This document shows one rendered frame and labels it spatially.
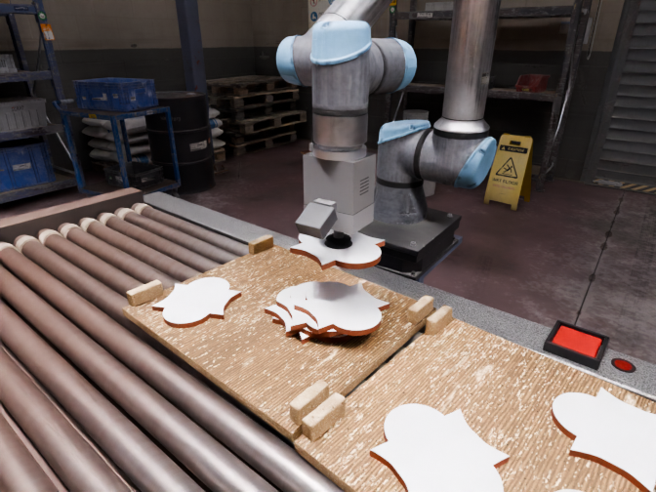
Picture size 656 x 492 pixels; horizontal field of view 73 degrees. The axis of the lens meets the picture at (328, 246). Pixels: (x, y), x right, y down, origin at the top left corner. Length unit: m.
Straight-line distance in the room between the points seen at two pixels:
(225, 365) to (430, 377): 0.28
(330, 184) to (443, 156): 0.42
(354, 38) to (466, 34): 0.41
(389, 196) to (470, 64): 0.33
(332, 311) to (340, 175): 0.21
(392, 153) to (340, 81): 0.49
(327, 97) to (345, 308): 0.31
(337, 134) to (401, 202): 0.51
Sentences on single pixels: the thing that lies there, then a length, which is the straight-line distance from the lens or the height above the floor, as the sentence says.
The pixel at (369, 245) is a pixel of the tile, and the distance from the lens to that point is 0.68.
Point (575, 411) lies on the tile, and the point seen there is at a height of 0.95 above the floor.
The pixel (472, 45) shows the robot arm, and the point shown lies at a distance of 0.96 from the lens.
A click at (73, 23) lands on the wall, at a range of 5.70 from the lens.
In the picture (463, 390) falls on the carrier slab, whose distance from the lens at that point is 0.63.
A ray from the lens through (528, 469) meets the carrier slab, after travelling 0.57.
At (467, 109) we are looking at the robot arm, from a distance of 0.98.
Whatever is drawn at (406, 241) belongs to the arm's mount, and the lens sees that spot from 1.00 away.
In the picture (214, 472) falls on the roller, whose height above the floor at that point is 0.92.
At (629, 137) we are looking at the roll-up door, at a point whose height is 0.51.
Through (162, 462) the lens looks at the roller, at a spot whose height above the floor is 0.92.
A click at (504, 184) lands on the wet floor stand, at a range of 4.18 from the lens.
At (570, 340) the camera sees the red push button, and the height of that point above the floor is 0.93.
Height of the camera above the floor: 1.35
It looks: 25 degrees down
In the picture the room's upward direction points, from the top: straight up
